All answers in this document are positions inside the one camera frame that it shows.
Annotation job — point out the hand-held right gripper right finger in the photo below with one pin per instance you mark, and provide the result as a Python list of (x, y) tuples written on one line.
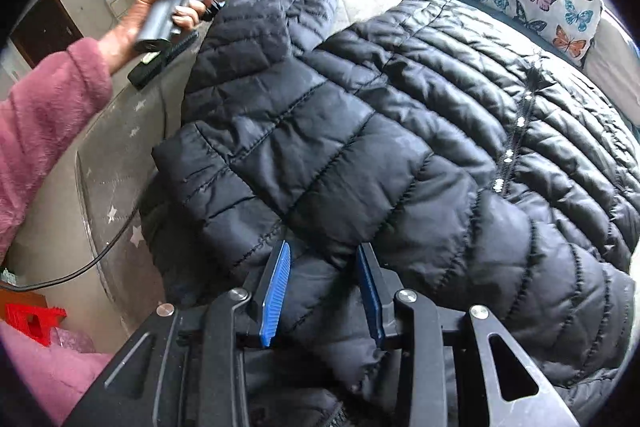
[(371, 302)]

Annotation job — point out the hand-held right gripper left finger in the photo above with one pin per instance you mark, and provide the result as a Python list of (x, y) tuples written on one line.
[(274, 297)]

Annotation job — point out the black puffer jacket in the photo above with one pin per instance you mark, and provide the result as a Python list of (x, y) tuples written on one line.
[(350, 107)]

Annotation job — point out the person's left forearm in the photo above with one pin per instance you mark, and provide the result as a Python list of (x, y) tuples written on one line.
[(45, 122)]

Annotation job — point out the person's left hand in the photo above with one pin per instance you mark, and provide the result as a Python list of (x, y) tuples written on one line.
[(127, 32)]

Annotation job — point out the black case with green label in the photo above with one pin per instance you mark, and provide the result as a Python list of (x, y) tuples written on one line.
[(150, 72)]

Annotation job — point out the dark wooden door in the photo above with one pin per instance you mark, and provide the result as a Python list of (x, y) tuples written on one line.
[(45, 27)]

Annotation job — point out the grey star-print mattress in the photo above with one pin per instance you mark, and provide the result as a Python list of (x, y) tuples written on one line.
[(107, 147)]

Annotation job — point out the person's pink robe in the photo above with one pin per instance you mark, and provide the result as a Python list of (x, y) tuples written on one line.
[(45, 377)]

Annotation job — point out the red plastic stool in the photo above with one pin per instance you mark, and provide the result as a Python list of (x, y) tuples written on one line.
[(30, 319)]

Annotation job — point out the white pillow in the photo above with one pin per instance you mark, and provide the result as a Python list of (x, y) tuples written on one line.
[(617, 67)]

